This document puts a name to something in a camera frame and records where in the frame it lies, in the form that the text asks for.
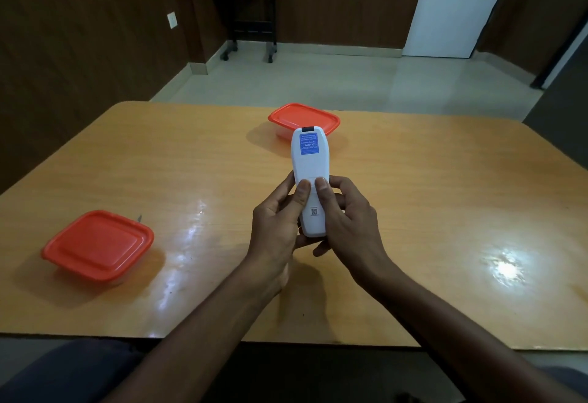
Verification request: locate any person's left hand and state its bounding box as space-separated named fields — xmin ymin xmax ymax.
xmin=247 ymin=170 xmax=315 ymax=295

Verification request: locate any person's right hand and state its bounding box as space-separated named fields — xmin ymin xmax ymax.
xmin=312 ymin=175 xmax=391 ymax=285

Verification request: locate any white remote control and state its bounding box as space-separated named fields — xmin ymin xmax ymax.
xmin=290 ymin=126 xmax=334 ymax=238

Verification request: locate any person's right forearm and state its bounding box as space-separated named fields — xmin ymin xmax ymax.
xmin=354 ymin=255 xmax=586 ymax=403

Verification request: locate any person's left forearm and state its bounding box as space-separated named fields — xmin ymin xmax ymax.
xmin=103 ymin=258 xmax=292 ymax=403

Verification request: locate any clear container with orange lid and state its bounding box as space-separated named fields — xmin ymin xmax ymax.
xmin=40 ymin=209 xmax=155 ymax=285
xmin=268 ymin=103 xmax=341 ymax=142

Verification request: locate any black wheeled side table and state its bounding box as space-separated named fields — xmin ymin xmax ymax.
xmin=205 ymin=0 xmax=279 ymax=64

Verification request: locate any white door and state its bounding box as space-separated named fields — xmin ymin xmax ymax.
xmin=401 ymin=0 xmax=519 ymax=59

